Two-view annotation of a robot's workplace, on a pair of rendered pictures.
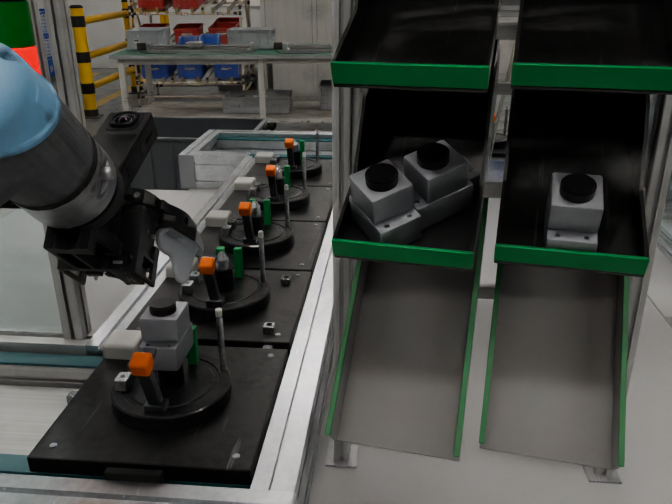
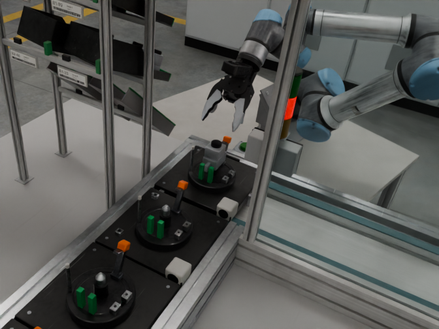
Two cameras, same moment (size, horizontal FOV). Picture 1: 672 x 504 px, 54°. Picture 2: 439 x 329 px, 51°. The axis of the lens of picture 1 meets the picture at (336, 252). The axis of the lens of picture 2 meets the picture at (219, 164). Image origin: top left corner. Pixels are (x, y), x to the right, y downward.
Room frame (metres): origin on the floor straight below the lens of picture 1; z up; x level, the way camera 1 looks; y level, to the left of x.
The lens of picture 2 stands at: (1.68, 0.51, 1.79)
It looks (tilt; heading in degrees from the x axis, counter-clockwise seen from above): 36 degrees down; 197
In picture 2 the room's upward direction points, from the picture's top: 8 degrees clockwise
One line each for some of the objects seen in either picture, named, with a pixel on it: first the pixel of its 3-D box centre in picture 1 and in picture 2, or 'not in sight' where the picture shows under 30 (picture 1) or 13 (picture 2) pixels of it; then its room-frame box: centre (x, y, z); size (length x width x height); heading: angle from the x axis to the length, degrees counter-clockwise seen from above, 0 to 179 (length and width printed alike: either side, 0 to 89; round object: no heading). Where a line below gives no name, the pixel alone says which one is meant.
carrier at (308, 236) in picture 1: (255, 220); (100, 286); (1.17, 0.15, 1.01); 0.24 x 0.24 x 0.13; 85
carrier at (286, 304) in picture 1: (223, 275); (165, 217); (0.92, 0.17, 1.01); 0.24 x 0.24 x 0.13; 85
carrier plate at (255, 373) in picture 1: (174, 402); (211, 180); (0.67, 0.20, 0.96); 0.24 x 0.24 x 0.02; 85
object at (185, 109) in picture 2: not in sight; (273, 136); (0.15, 0.26, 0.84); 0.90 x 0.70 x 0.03; 68
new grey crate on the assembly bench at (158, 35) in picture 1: (148, 38); not in sight; (6.24, 1.67, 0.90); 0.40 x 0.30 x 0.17; 0
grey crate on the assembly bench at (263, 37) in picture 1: (252, 38); not in sight; (6.26, 0.75, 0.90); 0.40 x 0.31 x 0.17; 88
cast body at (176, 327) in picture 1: (168, 325); (213, 154); (0.68, 0.20, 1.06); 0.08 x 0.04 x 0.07; 175
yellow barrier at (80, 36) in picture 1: (132, 47); not in sight; (8.89, 2.61, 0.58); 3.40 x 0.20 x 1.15; 178
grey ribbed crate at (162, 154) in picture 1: (188, 154); not in sight; (2.77, 0.62, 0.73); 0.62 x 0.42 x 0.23; 85
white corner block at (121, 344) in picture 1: (125, 349); (227, 209); (0.78, 0.28, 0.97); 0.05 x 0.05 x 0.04; 85
